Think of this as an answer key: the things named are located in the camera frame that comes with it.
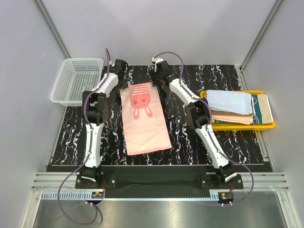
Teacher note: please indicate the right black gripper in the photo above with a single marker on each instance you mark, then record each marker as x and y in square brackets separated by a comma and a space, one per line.
[153, 76]

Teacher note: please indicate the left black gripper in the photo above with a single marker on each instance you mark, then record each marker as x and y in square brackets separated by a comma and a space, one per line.
[123, 85]

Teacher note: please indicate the pink striped cloth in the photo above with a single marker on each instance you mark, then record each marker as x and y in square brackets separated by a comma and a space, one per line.
[144, 125]

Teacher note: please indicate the light blue cloth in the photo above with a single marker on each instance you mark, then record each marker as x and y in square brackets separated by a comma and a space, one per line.
[230, 101]

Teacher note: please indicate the peach towel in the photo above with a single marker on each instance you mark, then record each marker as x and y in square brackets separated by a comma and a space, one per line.
[247, 120]

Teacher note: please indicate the teal beige Doraemon towel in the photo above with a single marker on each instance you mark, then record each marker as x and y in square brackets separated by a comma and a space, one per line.
[262, 110]

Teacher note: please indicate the yellow cloth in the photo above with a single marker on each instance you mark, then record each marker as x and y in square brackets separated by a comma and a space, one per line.
[221, 113]

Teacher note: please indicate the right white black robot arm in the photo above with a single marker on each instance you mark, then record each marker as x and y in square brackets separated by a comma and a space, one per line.
[198, 116]

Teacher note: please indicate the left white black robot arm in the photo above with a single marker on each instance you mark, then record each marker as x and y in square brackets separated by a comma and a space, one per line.
[96, 114]

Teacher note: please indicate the white plastic basket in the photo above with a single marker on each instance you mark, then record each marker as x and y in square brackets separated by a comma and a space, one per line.
[76, 75]

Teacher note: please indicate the yellow plastic tray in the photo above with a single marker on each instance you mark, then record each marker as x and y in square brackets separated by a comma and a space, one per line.
[225, 126]

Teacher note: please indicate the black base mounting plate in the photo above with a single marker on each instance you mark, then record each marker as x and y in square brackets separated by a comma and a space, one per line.
[161, 182]

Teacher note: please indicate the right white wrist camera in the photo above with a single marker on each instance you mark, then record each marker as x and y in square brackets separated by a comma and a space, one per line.
[155, 61]

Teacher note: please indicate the left aluminium frame post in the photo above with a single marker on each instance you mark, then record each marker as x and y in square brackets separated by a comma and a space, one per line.
[52, 27]

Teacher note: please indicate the aluminium frame post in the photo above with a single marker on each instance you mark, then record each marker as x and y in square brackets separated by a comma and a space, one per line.
[270, 17]
[52, 27]

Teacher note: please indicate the right aluminium frame post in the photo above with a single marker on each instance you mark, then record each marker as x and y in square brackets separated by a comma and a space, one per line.
[270, 17]

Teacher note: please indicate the aluminium front rail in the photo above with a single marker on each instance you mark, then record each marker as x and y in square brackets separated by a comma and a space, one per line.
[53, 185]

